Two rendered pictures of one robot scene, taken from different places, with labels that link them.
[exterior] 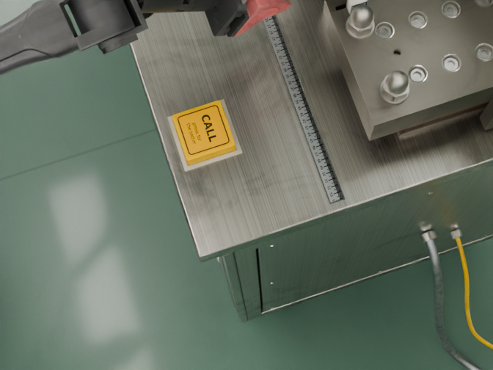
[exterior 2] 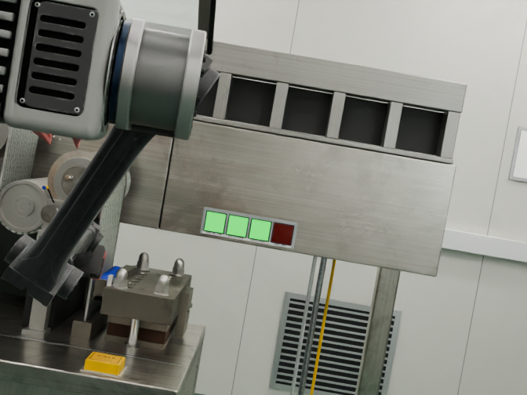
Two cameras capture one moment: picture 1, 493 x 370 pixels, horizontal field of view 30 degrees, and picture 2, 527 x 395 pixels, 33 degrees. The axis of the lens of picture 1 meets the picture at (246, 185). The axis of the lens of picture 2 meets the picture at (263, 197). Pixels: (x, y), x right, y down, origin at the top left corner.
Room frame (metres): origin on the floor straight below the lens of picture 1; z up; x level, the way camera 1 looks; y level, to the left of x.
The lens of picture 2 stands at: (-0.26, 1.73, 1.39)
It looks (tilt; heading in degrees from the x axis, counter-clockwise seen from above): 3 degrees down; 283
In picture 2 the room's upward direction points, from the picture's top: 10 degrees clockwise
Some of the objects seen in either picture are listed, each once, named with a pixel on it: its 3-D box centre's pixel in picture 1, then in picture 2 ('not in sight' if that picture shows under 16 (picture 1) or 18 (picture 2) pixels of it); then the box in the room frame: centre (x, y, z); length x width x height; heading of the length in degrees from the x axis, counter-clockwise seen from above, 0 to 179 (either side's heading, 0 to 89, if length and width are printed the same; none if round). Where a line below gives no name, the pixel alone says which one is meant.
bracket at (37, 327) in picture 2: not in sight; (46, 267); (0.64, -0.10, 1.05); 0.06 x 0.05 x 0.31; 103
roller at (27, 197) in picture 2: not in sight; (38, 203); (0.76, -0.24, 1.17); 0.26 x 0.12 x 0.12; 103
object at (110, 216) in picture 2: not in sight; (106, 242); (0.58, -0.28, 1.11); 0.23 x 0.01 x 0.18; 103
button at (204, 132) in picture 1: (204, 132); (104, 364); (0.41, 0.05, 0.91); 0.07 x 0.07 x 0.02; 13
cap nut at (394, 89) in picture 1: (396, 84); (162, 284); (0.40, -0.19, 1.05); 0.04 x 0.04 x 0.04
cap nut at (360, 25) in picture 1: (362, 17); (121, 277); (0.49, -0.16, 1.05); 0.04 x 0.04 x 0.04
